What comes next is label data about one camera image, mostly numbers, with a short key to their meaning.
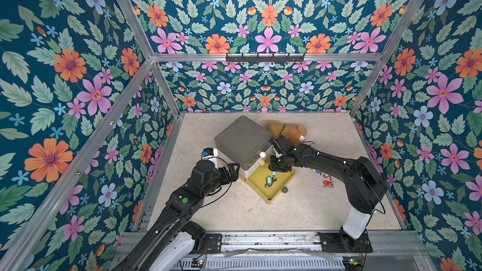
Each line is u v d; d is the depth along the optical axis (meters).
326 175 0.56
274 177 0.91
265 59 0.93
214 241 0.74
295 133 0.93
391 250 0.72
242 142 0.80
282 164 0.77
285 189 0.86
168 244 0.58
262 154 0.80
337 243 0.72
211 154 0.67
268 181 0.91
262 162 0.84
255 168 0.81
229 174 0.66
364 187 0.48
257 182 0.89
